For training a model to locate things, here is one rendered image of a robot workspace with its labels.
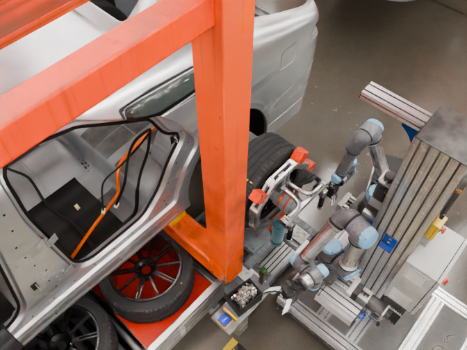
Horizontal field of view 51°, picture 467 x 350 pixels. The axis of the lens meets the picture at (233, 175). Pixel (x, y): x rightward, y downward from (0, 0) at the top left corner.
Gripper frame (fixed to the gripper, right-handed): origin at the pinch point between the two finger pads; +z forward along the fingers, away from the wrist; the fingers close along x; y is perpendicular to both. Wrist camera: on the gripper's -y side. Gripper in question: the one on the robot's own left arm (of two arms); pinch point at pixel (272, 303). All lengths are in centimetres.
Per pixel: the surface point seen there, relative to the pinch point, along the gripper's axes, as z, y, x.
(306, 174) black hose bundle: -76, 11, 63
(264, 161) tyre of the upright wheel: -54, -4, 78
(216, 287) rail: 1, 77, 64
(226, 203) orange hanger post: -3, -38, 40
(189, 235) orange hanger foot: 2, 42, 89
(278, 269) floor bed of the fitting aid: -53, 108, 64
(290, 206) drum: -59, 27, 58
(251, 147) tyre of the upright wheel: -53, -6, 91
